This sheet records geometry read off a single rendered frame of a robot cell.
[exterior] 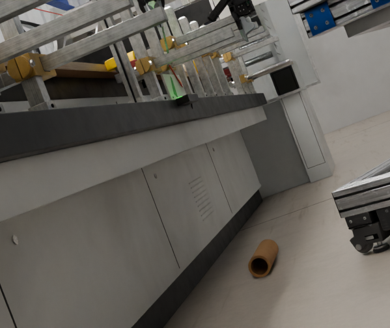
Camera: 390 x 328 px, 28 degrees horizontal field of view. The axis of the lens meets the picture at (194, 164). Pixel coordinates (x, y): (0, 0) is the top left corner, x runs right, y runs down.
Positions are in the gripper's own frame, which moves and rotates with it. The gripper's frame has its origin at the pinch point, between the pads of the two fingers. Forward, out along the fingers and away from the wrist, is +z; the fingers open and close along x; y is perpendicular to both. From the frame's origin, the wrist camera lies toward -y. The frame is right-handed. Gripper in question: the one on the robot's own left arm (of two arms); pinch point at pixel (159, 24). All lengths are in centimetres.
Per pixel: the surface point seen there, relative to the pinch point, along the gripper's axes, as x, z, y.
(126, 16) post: -10.4, -5.2, 5.9
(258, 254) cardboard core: 6, 88, -9
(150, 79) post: -10.3, 17.5, 5.8
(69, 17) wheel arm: -34, 15, 126
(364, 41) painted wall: 399, -17, -819
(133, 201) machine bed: -30, 54, 1
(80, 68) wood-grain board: -31.5, 8.2, 20.9
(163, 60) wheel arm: -3.9, 12.7, 3.7
